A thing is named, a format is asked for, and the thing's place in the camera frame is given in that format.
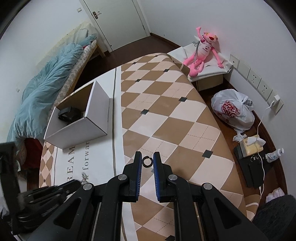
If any black smart band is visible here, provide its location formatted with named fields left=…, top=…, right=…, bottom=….
left=58, top=106, right=83, bottom=124

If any black bag on floor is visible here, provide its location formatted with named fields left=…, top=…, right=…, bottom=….
left=234, top=146, right=267, bottom=188

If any black fuzzy stool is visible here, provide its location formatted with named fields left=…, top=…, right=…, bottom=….
left=252, top=195, right=296, bottom=240

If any teal blanket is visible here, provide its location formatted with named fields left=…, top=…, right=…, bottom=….
left=6, top=35, right=96, bottom=143

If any yellow tissue box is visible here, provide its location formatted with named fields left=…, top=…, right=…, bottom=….
left=233, top=133, right=266, bottom=160

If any white plastic bottle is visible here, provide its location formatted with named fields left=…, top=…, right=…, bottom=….
left=265, top=148, right=285, bottom=163

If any white cardboard box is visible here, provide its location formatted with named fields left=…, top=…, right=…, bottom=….
left=44, top=80, right=110, bottom=149

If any white plastic bag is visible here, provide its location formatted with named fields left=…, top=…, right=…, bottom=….
left=211, top=89, right=255, bottom=133

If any checkered tablecloth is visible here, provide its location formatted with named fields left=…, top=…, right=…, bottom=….
left=39, top=53, right=260, bottom=219

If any white cloth covered box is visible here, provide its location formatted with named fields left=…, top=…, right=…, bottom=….
left=166, top=42, right=234, bottom=91

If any pink panther plush toy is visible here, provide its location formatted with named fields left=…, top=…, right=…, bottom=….
left=183, top=27, right=224, bottom=78

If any white door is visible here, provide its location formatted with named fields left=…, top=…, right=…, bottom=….
left=80, top=0, right=150, bottom=52

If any white charger cable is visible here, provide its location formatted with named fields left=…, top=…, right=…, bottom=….
left=255, top=94, right=282, bottom=202

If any wall power socket strip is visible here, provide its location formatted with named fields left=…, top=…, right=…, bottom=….
left=229, top=54, right=284, bottom=114

